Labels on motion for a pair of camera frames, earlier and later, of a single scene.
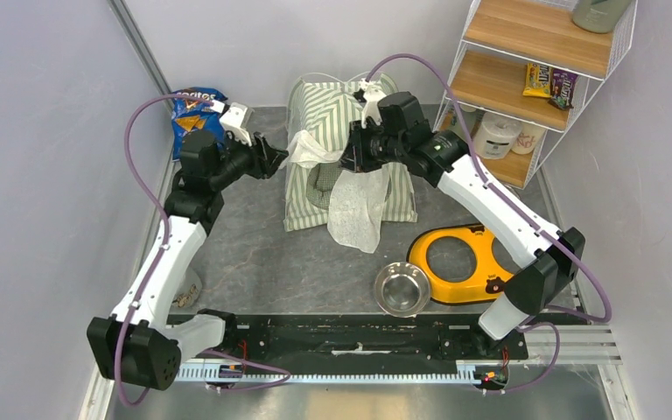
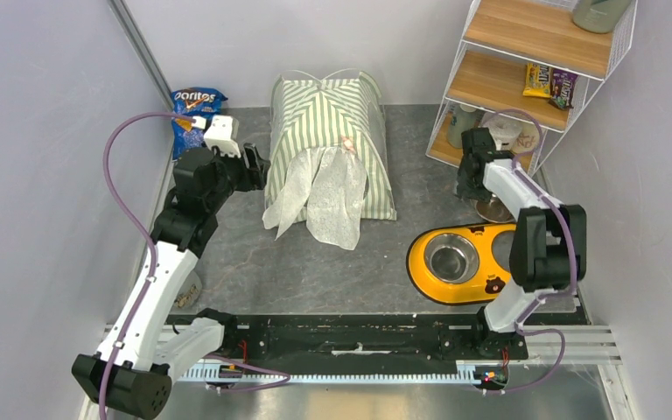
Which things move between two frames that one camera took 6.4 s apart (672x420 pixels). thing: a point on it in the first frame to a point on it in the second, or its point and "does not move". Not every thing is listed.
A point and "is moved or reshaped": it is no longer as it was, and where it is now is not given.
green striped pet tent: (328, 110) is moved or reshaped
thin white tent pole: (318, 73) to (319, 82)
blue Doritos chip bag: (188, 115) does not move
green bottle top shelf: (598, 16) does not move
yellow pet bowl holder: (486, 283) does not move
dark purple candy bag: (563, 83) does not move
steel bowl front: (402, 290) to (451, 257)
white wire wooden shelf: (523, 71) does not move
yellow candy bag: (537, 80) does not move
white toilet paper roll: (494, 136) does not move
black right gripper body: (372, 147) to (469, 185)
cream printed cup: (527, 138) does not move
